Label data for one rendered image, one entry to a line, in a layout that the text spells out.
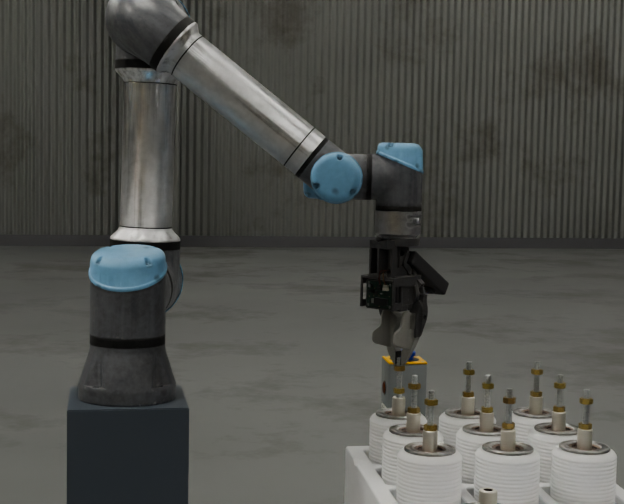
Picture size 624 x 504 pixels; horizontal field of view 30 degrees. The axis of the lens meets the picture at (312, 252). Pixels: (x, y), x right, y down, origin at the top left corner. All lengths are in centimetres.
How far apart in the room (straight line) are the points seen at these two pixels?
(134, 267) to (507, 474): 63
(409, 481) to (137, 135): 70
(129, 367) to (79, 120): 675
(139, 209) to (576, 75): 747
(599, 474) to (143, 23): 94
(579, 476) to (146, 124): 86
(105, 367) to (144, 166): 34
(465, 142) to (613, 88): 124
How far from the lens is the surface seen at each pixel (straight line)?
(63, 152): 849
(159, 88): 193
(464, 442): 188
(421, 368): 212
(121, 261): 179
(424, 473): 172
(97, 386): 182
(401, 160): 189
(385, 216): 190
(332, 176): 175
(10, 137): 851
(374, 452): 198
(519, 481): 176
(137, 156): 192
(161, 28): 179
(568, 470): 180
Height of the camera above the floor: 68
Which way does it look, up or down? 5 degrees down
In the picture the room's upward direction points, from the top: 1 degrees clockwise
